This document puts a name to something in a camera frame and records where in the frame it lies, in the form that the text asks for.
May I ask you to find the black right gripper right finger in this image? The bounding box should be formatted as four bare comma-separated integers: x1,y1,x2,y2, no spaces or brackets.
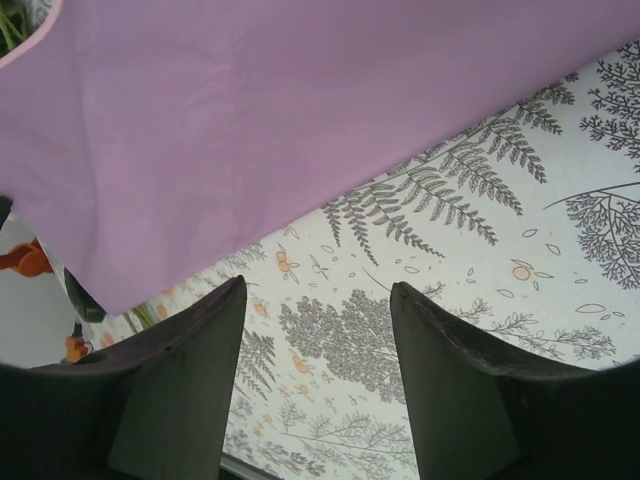
389,281,640,480

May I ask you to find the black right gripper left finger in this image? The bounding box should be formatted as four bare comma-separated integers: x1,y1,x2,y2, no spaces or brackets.
0,274,249,480

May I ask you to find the pink and purple wrapping paper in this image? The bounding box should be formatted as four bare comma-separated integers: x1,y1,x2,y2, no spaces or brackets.
0,0,640,317

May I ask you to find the floral patterned tablecloth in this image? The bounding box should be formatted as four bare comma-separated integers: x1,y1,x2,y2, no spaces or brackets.
29,39,640,480

